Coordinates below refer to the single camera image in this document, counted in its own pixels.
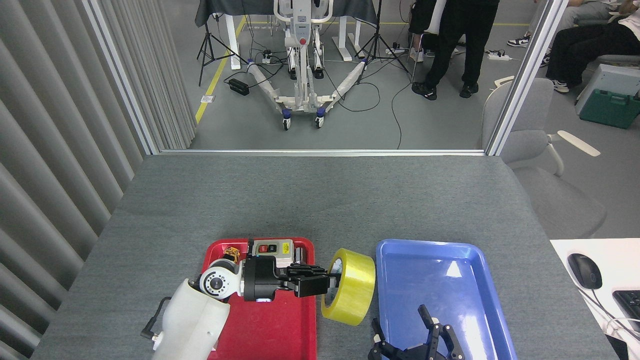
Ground grey vertical blinds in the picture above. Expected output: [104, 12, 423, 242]
[0, 0, 197, 360]

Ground person in grey trousers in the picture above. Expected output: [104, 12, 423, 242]
[507, 0, 626, 49]

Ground seated person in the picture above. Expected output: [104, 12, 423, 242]
[540, 0, 640, 94]

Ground black tripod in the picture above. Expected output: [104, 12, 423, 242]
[353, 0, 413, 86]
[196, 0, 249, 87]

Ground standing person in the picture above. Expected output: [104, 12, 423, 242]
[407, 0, 501, 101]

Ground blue plastic tray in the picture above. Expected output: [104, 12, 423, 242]
[376, 239, 518, 360]

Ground silver frame rail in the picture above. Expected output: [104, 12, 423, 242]
[159, 148, 486, 157]

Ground silver frame post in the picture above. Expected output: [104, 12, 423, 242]
[485, 0, 571, 157]

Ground white stand on wheels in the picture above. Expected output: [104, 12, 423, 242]
[245, 0, 368, 132]

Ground white desk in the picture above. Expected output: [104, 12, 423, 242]
[550, 238, 640, 360]

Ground black keyboard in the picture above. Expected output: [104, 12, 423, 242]
[612, 290, 640, 333]

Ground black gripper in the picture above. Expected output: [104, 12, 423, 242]
[368, 304, 463, 360]
[243, 256, 339, 303]

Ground green plastic case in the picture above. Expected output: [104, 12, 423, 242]
[579, 89, 640, 130]

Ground white push button switch box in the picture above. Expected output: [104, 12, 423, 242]
[251, 239, 295, 269]

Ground grey equipment box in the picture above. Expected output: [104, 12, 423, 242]
[575, 63, 640, 116]

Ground black computer mouse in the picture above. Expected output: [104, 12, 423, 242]
[567, 253, 603, 290]

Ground yellow tape roll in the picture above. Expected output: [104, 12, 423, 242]
[321, 248, 376, 327]

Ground grey office chair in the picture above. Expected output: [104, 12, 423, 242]
[481, 76, 608, 240]

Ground red plastic tray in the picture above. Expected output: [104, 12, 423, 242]
[202, 237, 317, 360]

